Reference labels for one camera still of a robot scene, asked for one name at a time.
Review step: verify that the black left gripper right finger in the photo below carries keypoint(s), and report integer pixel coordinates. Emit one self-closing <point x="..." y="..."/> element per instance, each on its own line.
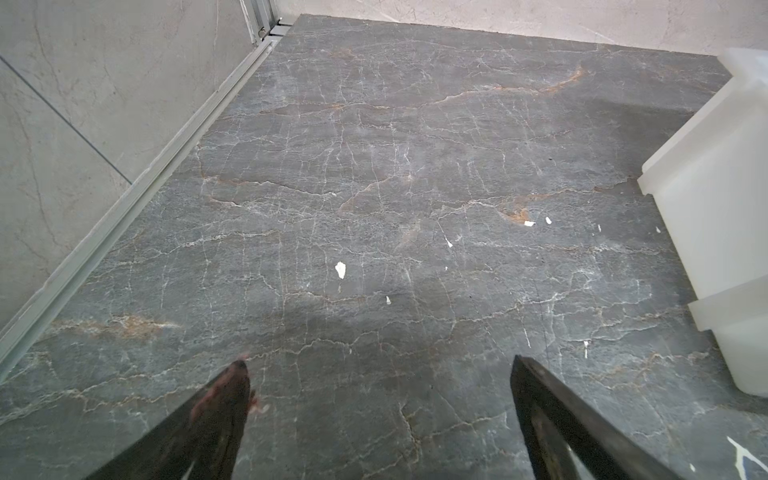
<point x="559" y="427"/>

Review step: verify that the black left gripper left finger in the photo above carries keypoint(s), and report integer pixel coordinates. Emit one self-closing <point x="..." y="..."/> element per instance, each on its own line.
<point x="199" y="440"/>

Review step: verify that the white left storage bin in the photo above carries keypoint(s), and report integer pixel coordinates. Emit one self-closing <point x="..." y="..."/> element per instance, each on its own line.
<point x="709" y="182"/>

